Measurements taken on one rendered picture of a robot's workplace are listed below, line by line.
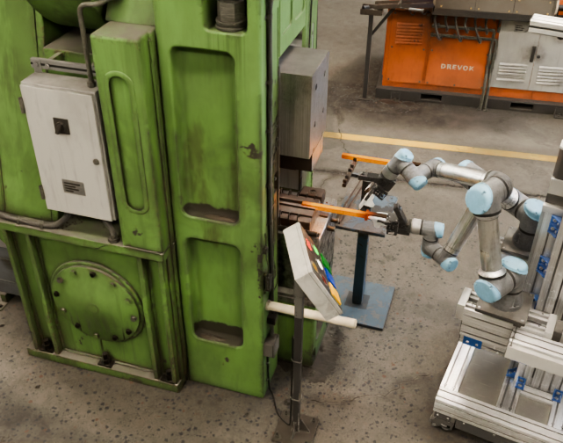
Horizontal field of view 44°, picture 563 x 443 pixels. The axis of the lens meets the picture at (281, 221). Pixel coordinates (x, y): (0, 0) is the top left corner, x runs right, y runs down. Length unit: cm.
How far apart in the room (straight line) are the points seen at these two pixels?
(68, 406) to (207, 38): 215
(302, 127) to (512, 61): 402
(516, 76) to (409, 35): 106
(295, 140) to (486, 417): 163
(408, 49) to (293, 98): 385
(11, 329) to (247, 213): 195
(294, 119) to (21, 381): 215
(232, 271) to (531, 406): 163
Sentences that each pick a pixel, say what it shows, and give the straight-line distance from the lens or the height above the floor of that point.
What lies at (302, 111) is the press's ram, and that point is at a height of 160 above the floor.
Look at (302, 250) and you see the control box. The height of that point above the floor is 119.
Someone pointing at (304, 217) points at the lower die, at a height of 98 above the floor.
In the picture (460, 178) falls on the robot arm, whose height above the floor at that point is 133.
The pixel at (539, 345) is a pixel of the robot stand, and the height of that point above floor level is 74.
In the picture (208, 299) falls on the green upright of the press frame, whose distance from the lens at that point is 355.
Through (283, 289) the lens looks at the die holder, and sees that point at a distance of 367.
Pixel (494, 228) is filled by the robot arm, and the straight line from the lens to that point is 299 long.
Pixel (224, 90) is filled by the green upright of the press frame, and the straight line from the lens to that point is 287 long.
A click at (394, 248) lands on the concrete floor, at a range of 488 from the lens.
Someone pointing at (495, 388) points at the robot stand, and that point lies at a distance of 379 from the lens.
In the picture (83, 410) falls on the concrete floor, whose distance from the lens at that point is 394.
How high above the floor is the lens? 295
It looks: 36 degrees down
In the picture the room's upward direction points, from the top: straight up
